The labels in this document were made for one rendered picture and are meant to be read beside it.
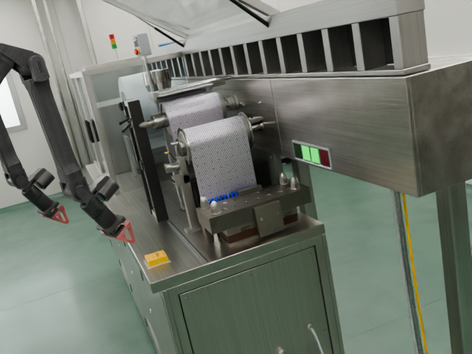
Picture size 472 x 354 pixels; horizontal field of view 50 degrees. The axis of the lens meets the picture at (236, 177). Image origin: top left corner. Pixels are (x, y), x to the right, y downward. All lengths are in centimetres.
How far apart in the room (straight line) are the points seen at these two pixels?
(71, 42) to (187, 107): 536
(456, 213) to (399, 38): 53
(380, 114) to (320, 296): 86
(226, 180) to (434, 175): 88
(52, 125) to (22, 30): 589
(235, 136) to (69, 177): 69
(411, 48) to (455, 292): 73
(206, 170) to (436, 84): 95
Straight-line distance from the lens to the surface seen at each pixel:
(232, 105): 223
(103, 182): 161
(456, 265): 157
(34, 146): 741
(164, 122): 214
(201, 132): 191
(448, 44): 454
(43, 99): 152
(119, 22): 748
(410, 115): 126
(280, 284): 187
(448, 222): 152
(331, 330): 206
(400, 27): 125
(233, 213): 177
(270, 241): 179
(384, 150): 137
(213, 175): 193
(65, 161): 155
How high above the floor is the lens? 159
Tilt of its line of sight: 15 degrees down
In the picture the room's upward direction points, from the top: 12 degrees counter-clockwise
